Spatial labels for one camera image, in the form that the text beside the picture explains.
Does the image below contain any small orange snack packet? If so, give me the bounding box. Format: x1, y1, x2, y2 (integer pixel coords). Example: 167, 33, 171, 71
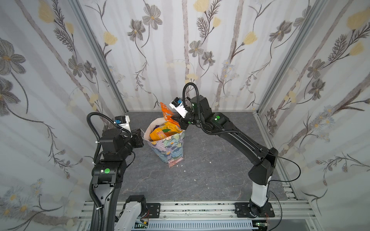
160, 102, 177, 124

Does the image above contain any yellow snack bag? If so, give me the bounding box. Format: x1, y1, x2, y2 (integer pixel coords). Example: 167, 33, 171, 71
149, 122, 182, 141

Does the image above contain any white paper bag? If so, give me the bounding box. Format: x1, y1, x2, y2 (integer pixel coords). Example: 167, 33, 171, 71
143, 118, 185, 167

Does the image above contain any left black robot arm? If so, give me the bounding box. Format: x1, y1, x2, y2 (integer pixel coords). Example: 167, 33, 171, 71
86, 112, 144, 231

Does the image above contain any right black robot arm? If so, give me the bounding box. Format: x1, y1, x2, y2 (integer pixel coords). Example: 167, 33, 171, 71
170, 82, 280, 218

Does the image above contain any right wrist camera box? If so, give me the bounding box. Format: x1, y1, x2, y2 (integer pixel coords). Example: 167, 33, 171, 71
169, 97, 188, 118

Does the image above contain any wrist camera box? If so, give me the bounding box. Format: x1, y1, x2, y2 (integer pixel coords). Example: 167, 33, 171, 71
114, 116, 131, 131
169, 97, 188, 118

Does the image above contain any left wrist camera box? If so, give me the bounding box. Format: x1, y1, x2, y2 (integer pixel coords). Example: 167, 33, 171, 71
114, 116, 131, 131

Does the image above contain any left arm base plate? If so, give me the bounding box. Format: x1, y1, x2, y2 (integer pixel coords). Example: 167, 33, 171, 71
144, 203, 161, 219

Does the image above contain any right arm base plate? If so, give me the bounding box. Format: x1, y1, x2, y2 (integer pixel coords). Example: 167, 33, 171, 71
234, 201, 275, 218

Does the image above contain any white slotted cable duct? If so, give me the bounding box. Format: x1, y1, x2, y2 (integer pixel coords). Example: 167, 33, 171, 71
131, 220, 259, 231

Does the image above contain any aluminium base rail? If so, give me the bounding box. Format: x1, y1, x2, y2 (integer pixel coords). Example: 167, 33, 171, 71
75, 184, 323, 231

